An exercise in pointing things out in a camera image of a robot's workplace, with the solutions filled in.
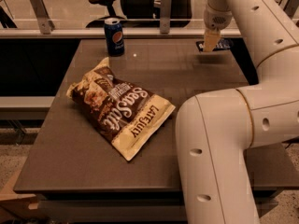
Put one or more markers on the brown sea salt chip bag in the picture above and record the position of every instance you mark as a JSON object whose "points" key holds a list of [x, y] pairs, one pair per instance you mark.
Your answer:
{"points": [[126, 114]]}

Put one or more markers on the middle metal glass bracket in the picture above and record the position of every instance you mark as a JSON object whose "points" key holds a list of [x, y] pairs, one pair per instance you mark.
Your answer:
{"points": [[165, 13]]}

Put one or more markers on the blue rxbar blueberry bar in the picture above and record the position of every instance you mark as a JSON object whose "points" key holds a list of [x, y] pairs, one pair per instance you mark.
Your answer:
{"points": [[223, 44]]}

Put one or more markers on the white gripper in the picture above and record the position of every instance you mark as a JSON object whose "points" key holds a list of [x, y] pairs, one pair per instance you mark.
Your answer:
{"points": [[217, 20]]}

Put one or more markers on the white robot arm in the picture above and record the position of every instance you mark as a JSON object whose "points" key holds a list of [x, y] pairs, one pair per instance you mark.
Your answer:
{"points": [[214, 128]]}

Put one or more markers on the black office chair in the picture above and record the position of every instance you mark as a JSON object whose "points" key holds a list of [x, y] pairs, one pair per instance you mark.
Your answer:
{"points": [[144, 13]]}

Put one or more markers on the cardboard box at floor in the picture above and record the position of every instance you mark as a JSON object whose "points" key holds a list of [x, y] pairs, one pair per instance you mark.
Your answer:
{"points": [[17, 206]]}

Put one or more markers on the blue pepsi can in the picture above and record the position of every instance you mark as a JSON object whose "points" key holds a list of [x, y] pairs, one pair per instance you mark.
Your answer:
{"points": [[114, 37]]}

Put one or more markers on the left metal glass bracket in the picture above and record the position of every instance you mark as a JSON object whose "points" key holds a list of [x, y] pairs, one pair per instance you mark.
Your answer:
{"points": [[45, 24]]}

